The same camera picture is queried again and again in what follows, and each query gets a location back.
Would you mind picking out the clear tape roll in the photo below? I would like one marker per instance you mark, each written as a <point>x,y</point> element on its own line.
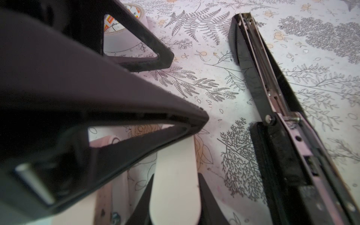
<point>117,38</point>

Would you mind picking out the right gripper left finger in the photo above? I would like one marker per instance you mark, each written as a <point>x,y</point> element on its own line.
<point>141,215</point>

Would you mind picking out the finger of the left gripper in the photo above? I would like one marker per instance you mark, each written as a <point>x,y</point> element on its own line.
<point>137,64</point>
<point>50,164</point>

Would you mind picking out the black stapler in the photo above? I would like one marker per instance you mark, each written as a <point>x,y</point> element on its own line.
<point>300,181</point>

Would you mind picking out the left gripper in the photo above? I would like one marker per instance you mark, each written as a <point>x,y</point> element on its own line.
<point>51,59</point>

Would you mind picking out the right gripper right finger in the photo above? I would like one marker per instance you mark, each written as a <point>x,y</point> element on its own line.
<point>211,213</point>

